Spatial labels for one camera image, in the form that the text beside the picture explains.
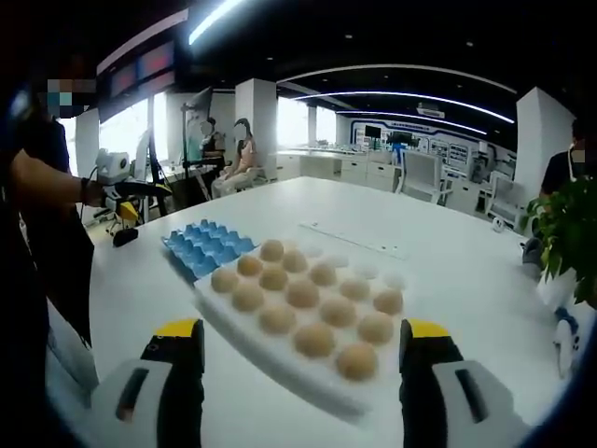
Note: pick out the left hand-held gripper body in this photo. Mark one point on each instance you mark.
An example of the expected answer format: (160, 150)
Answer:
(112, 163)

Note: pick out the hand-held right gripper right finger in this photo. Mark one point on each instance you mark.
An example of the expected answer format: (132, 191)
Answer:
(420, 373)

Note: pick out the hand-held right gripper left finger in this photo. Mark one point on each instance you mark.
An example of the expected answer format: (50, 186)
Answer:
(182, 373)

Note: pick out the white egg tray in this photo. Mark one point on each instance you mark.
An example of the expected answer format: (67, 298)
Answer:
(224, 308)

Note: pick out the blue egg tray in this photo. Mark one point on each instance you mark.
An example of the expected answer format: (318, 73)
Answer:
(200, 247)

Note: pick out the group of brown eggs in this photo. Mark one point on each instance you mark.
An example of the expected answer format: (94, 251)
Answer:
(303, 294)

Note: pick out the small black object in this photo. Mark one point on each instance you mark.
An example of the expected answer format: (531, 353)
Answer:
(126, 237)

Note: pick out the black wristband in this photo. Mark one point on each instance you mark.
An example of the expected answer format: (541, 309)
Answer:
(84, 190)

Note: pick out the white table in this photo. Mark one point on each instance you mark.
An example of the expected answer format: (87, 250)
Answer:
(443, 280)

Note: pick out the hanging display screen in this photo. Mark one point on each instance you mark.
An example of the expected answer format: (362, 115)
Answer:
(140, 70)

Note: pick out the person in dark clothes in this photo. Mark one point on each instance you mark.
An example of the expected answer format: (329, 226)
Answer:
(28, 256)

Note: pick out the person's light jeans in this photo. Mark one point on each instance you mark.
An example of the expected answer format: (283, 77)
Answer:
(70, 364)

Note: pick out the blue and white toy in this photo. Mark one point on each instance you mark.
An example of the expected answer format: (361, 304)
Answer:
(566, 340)

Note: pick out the white plant pot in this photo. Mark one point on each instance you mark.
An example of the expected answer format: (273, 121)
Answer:
(557, 289)

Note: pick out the grey object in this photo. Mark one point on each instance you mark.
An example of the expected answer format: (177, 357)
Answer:
(531, 256)

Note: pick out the small white round object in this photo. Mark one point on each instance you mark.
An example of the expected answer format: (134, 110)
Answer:
(498, 225)

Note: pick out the ceiling light strip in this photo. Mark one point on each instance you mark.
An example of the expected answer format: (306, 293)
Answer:
(212, 21)

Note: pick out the white office chair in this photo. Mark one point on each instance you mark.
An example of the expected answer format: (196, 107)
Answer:
(422, 172)
(503, 196)

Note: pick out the white cabinet counter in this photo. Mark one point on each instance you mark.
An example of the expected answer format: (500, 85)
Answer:
(336, 165)

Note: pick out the green potted plant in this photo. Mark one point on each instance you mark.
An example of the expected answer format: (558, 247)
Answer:
(569, 228)

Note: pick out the black monitor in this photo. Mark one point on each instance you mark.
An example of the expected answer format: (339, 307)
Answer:
(371, 132)

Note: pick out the ceiling air conditioner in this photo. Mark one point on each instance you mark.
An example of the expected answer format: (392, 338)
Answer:
(431, 110)

